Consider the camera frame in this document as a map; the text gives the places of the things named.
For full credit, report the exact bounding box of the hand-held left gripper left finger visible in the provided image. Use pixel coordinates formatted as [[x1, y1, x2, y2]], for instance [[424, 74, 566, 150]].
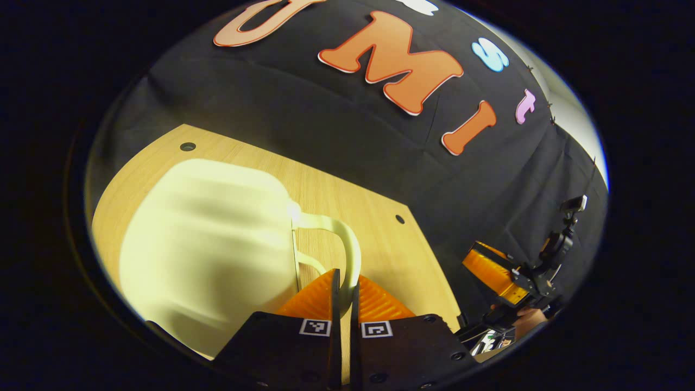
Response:
[[214, 268, 343, 391]]

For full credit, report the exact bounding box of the pale yellow suitcase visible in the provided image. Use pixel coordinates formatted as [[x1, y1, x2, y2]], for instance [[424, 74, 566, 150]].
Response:
[[118, 159, 363, 359]]

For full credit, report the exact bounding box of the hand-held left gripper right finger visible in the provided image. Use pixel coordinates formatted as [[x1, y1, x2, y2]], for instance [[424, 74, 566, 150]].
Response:
[[350, 274, 478, 391]]

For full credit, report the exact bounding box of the row of black cloth clips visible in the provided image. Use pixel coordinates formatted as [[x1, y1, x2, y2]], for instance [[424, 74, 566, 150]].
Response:
[[524, 64, 598, 163]]

